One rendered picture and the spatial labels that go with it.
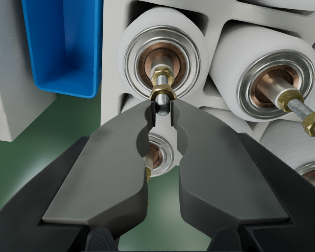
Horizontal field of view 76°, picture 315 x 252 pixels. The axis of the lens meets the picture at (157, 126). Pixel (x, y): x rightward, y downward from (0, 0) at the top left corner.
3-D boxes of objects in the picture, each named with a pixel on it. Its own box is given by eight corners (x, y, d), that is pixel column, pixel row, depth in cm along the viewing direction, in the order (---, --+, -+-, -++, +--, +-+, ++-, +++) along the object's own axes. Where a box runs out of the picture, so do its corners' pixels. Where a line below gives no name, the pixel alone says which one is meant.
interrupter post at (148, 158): (158, 153, 27) (157, 171, 24) (147, 163, 28) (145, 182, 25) (143, 144, 26) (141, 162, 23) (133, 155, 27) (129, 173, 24)
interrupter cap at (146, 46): (151, 111, 23) (151, 114, 23) (109, 54, 20) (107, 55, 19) (212, 78, 21) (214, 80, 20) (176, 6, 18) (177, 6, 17)
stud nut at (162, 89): (175, 82, 14) (176, 87, 13) (177, 105, 15) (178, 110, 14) (147, 86, 14) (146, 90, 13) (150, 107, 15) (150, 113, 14)
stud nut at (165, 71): (172, 66, 17) (173, 69, 16) (174, 85, 18) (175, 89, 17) (149, 69, 17) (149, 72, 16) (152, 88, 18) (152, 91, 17)
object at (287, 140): (272, 136, 46) (326, 204, 31) (231, 131, 46) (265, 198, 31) (292, 98, 41) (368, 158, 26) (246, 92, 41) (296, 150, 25)
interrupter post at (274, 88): (287, 74, 21) (306, 86, 18) (280, 96, 22) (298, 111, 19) (263, 75, 21) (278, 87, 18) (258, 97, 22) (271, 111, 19)
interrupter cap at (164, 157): (186, 151, 26) (186, 154, 26) (150, 182, 30) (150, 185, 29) (139, 119, 24) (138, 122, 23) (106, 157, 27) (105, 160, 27)
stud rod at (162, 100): (167, 65, 19) (170, 102, 12) (168, 76, 19) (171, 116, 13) (156, 67, 19) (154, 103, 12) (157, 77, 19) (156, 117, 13)
